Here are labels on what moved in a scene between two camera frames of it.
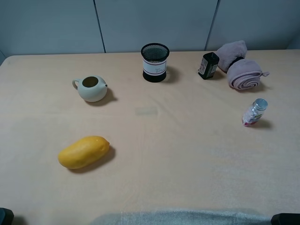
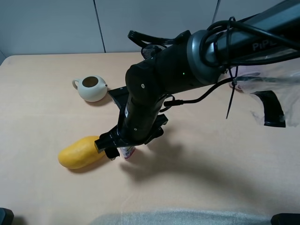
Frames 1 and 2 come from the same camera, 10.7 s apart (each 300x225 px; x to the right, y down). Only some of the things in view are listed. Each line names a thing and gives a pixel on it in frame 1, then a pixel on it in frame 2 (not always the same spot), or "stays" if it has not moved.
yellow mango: (84, 153) stays
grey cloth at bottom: (182, 217) stays
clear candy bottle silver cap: (253, 116) -> (127, 151)
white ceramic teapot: (91, 88) stays
